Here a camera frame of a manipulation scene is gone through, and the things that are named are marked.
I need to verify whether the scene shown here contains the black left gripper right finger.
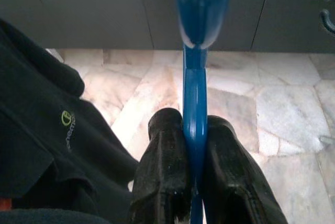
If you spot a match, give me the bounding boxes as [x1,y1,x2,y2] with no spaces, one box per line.
[203,115,290,224]

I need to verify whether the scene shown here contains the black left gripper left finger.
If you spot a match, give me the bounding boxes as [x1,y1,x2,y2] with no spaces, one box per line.
[129,107,191,224]

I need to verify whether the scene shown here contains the blue plastic hanger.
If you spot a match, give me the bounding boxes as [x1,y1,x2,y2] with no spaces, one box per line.
[172,0,234,224]

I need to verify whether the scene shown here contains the plain black garment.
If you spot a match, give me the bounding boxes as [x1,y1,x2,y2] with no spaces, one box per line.
[0,197,110,224]

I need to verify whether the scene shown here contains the black shirt green logo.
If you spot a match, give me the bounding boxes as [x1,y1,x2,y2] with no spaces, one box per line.
[0,17,141,224]

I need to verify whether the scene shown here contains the black TV console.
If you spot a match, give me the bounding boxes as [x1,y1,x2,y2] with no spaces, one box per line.
[0,0,335,51]

